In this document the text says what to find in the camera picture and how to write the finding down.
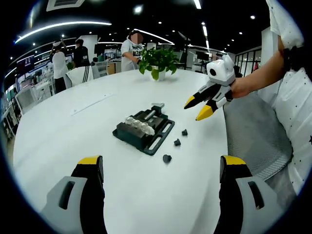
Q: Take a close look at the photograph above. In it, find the person's right forearm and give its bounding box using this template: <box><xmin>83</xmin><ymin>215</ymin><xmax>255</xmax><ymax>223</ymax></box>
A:
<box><xmin>231</xmin><ymin>47</ymin><xmax>291</xmax><ymax>99</ymax></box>

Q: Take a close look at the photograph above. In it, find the green potted plant white pot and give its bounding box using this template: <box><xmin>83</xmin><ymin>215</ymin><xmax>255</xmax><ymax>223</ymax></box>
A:
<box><xmin>138</xmin><ymin>47</ymin><xmax>180</xmax><ymax>82</ymax></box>

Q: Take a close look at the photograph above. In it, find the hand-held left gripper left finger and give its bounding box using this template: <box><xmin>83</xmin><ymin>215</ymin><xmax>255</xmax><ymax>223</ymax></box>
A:
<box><xmin>40</xmin><ymin>155</ymin><xmax>108</xmax><ymax>234</ymax></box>

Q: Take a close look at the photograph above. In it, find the white round table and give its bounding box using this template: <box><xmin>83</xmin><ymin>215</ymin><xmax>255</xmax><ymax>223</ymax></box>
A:
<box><xmin>13</xmin><ymin>69</ymin><xmax>230</xmax><ymax>234</ymax></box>

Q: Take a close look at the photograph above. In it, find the person's body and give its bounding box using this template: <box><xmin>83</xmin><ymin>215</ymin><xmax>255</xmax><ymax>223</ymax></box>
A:
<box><xmin>257</xmin><ymin>0</ymin><xmax>312</xmax><ymax>196</ymax></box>

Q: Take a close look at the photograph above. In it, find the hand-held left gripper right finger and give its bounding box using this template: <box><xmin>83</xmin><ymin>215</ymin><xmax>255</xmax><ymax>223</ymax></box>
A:
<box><xmin>214</xmin><ymin>155</ymin><xmax>285</xmax><ymax>234</ymax></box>

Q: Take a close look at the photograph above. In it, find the white chair with striped cloth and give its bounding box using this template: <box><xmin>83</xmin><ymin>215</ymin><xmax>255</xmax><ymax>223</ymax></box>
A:
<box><xmin>65</xmin><ymin>65</ymin><xmax>95</xmax><ymax>88</ymax></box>

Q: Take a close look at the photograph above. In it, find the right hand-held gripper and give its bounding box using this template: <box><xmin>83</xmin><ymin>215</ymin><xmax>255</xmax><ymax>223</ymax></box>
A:
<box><xmin>183</xmin><ymin>54</ymin><xmax>237</xmax><ymax>122</ymax></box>

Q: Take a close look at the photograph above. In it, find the black strap worn on arm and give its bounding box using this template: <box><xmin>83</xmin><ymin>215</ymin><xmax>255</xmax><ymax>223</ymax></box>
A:
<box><xmin>282</xmin><ymin>45</ymin><xmax>306</xmax><ymax>72</ymax></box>

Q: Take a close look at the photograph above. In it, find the grey mesh chair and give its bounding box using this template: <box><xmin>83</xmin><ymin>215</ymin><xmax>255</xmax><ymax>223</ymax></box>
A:
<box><xmin>223</xmin><ymin>92</ymin><xmax>293</xmax><ymax>181</ymax></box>

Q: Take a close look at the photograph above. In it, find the white office chair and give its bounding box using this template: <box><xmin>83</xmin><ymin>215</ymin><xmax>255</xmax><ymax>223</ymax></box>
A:
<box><xmin>14</xmin><ymin>87</ymin><xmax>38</xmax><ymax>116</ymax></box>

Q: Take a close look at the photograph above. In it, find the black vise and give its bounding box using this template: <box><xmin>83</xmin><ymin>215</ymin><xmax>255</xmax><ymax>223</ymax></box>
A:
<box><xmin>112</xmin><ymin>102</ymin><xmax>176</xmax><ymax>156</ymax></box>

